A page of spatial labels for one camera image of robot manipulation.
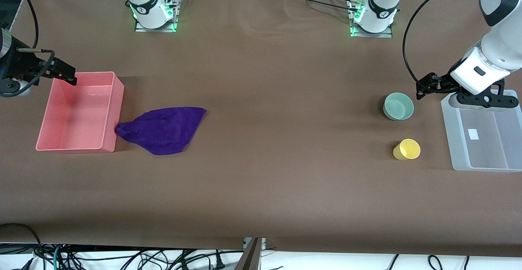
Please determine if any purple cloth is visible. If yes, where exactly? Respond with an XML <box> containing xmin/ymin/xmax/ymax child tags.
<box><xmin>115</xmin><ymin>106</ymin><xmax>207</xmax><ymax>156</ymax></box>

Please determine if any brown table cover sheet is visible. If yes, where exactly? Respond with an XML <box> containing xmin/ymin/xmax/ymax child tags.
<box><xmin>0</xmin><ymin>0</ymin><xmax>522</xmax><ymax>257</ymax></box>

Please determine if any brown wooden post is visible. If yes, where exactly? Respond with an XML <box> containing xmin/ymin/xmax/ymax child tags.
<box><xmin>236</xmin><ymin>237</ymin><xmax>262</xmax><ymax>270</ymax></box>

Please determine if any translucent white plastic bin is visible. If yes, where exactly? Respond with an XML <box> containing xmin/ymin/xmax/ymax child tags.
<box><xmin>440</xmin><ymin>90</ymin><xmax>522</xmax><ymax>173</ymax></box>

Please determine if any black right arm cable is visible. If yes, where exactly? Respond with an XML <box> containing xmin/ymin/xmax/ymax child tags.
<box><xmin>24</xmin><ymin>0</ymin><xmax>40</xmax><ymax>50</ymax></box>

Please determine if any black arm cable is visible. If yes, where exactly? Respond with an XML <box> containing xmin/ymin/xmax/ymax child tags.
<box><xmin>24</xmin><ymin>0</ymin><xmax>40</xmax><ymax>50</ymax></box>
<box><xmin>403</xmin><ymin>0</ymin><xmax>473</xmax><ymax>84</ymax></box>

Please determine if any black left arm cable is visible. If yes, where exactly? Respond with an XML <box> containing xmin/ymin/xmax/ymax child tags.
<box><xmin>403</xmin><ymin>0</ymin><xmax>473</xmax><ymax>84</ymax></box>

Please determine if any green bowl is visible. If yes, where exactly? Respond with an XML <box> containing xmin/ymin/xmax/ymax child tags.
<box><xmin>383</xmin><ymin>92</ymin><xmax>415</xmax><ymax>121</ymax></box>

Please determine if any pink plastic bin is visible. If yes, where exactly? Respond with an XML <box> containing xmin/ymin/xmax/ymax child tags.
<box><xmin>35</xmin><ymin>71</ymin><xmax>125</xmax><ymax>153</ymax></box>

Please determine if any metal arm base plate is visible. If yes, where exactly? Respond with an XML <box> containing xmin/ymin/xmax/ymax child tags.
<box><xmin>134</xmin><ymin>0</ymin><xmax>179</xmax><ymax>33</ymax></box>
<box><xmin>349</xmin><ymin>0</ymin><xmax>393</xmax><ymax>38</ymax></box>

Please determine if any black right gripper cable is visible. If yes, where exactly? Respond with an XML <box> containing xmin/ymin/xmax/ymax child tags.
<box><xmin>0</xmin><ymin>49</ymin><xmax>56</xmax><ymax>97</ymax></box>

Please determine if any black floor cable loop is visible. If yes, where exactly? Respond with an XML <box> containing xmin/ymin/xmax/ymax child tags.
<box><xmin>0</xmin><ymin>223</ymin><xmax>43</xmax><ymax>270</ymax></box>

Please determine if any yellow cup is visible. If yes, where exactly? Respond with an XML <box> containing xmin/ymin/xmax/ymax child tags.
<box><xmin>393</xmin><ymin>139</ymin><xmax>421</xmax><ymax>161</ymax></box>

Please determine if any black cable on table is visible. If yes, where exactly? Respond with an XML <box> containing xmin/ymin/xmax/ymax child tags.
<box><xmin>281</xmin><ymin>0</ymin><xmax>361</xmax><ymax>13</ymax></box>

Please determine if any teal cable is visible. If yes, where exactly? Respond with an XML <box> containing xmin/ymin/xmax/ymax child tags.
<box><xmin>52</xmin><ymin>244</ymin><xmax>63</xmax><ymax>270</ymax></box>

